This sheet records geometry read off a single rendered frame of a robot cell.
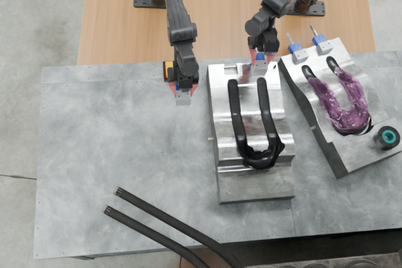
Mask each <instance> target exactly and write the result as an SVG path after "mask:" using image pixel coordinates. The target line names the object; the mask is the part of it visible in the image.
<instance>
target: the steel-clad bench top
mask: <svg viewBox="0 0 402 268"><path fill-rule="evenodd" d="M348 54H349V55H350V57H351V59H352V60H353V62H354V63H355V64H356V65H357V66H358V67H360V68H361V69H362V70H363V71H364V72H365V73H366V74H367V75H368V76H369V77H370V79H371V81H372V83H373V85H374V87H375V90H376V93H377V95H378V98H379V100H380V103H381V105H382V108H383V110H384V111H385V113H386V115H387V116H388V118H393V117H395V118H396V119H397V121H398V123H399V125H400V126H401V128H402V50H399V51H374V52H360V53H348ZM281 57H283V56H275V57H274V58H273V59H272V60H271V62H277V66H278V72H279V79H280V85H281V93H282V101H283V105H284V112H285V116H286V119H287V122H288V125H289V127H290V130H291V133H292V136H293V140H294V146H295V151H296V155H295V157H294V158H293V159H292V161H291V168H292V173H293V180H294V187H295V191H296V197H293V198H292V199H285V200H270V201H262V202H246V203H231V204H223V205H219V200H218V189H217V177H216V170H215V159H214V147H213V141H209V140H208V137H211V136H212V129H211V117H210V110H209V99H208V87H207V80H206V73H207V69H208V65H220V64H224V66H231V65H236V64H237V63H252V62H251V57H244V58H231V59H206V60H197V62H198V61H199V62H198V64H199V70H198V72H199V73H200V75H199V85H198V87H197V88H196V90H195V91H194V92H193V95H192V97H191V104H190V105H180V106H176V98H175V96H174V93H173V91H172V90H171V89H170V87H169V82H164V78H163V62H141V63H116V64H102V65H77V66H51V67H42V73H41V99H40V114H39V140H38V166H37V180H36V207H35V233H34V247H33V259H34V260H36V259H43V258H57V257H70V256H78V255H92V254H105V253H113V252H126V251H140V250H148V249H161V248H166V247H165V246H163V245H161V244H159V243H157V242H155V241H153V240H152V239H150V238H148V237H146V236H144V235H142V234H140V233H139V232H137V231H135V230H133V229H131V228H130V227H128V226H126V225H124V224H122V223H120V222H118V221H117V220H115V219H113V218H111V217H109V216H107V215H105V214H104V213H102V208H103V206H104V205H108V206H110V207H112V208H114V209H116V210H118V211H120V212H121V213H123V214H125V215H127V216H129V217H130V218H133V219H134V220H136V221H138V222H140V223H142V224H144V225H146V226H147V227H149V228H151V229H153V230H155V231H157V232H159V233H161V234H163V235H164V236H166V237H168V238H170V239H172V240H174V241H175V242H178V243H179V244H181V245H182V246H196V245H203V244H201V243H199V242H198V241H196V240H194V239H192V238H191V237H189V236H187V235H186V234H183V233H181V232H180V231H178V230H177V229H175V228H173V227H171V226H169V225H168V224H166V223H164V222H162V221H160V220H159V219H157V218H155V217H154V216H152V215H150V214H148V213H146V212H145V211H143V210H141V209H139V208H138V207H136V206H134V205H132V204H131V203H129V202H127V201H125V200H124V199H122V198H120V197H118V196H116V195H115V194H114V193H113V191H114V189H115V188H116V186H119V187H121V188H122V189H124V190H126V191H128V192H130V193H132V194H133V195H135V196H137V197H138V198H140V199H142V200H144V201H146V202H147V203H149V204H151V205H153V206H155V207H156V208H158V209H160V210H162V211H163V212H165V213H167V214H169V215H171V216H173V217H174V218H176V219H178V220H180V221H182V222H183V223H185V224H187V225H189V226H190V227H192V228H194V229H196V230H198V231H199V232H201V233H203V234H204V235H207V236H209V237H210V238H212V239H213V240H215V241H217V242H218V243H230V242H244V241H251V240H265V239H279V238H286V237H300V236H313V235H327V234H334V233H348V232H361V231H369V230H383V229H396V228H402V152H400V153H398V154H396V155H394V156H392V157H389V158H387V159H385V160H382V161H380V162H377V163H375V164H373V165H370V166H367V167H365V168H363V169H360V170H358V171H356V172H353V173H350V174H349V175H346V176H343V177H341V178H339V179H336V177H335V175H334V173H333V171H332V169H331V167H330V165H329V163H328V161H327V159H326V158H325V155H324V153H323V152H322V149H321V147H320V146H319V143H318V141H317V140H316V137H315V135H314V134H313V132H312V131H311V130H310V126H309V124H308V122H307V120H306V118H305V116H304V114H303V112H302V110H301V108H300V106H299V105H298V103H297V101H296V99H295V97H294V95H293V93H292V91H291V89H290V87H289V85H288V83H287V81H286V79H285V77H284V75H283V73H282V71H281V69H280V67H279V65H278V62H279V60H280V58H281Z"/></svg>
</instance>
